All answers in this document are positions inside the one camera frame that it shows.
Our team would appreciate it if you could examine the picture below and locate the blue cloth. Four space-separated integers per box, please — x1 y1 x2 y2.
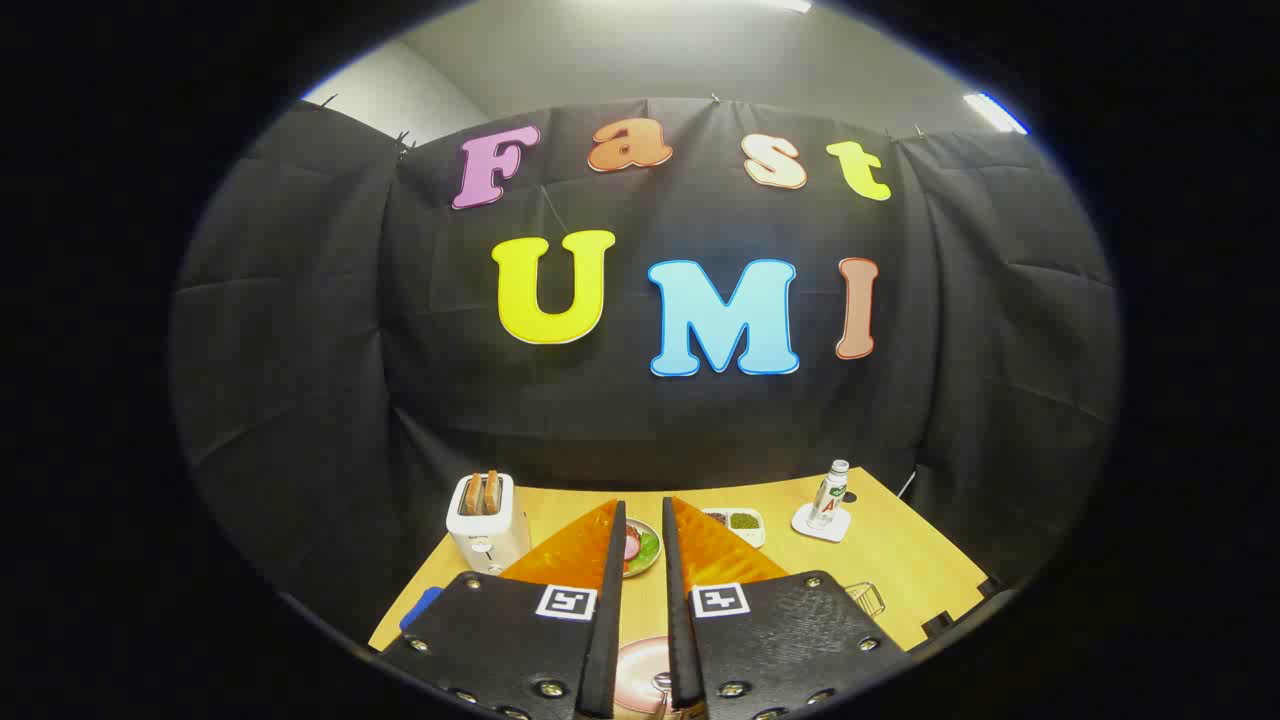
400 586 443 633

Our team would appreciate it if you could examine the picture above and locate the white divided tray of beans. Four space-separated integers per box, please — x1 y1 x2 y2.
700 508 767 549

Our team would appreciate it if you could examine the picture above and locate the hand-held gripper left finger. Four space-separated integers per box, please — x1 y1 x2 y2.
378 499 628 720

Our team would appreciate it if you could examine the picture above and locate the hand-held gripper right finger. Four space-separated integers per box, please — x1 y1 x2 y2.
661 496 909 720

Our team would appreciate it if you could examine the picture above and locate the white plastic drink bottle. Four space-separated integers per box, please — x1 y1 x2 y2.
808 459 851 529

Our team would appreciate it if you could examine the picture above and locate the white square coaster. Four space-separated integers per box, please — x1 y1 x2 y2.
791 502 853 544

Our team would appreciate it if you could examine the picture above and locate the white toaster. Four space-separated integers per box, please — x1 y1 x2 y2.
446 472 532 576

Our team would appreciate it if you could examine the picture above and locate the plate of sandwich fillings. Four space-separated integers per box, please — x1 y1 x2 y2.
622 518 662 579

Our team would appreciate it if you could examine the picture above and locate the pink plate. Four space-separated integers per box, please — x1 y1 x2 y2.
612 636 673 715

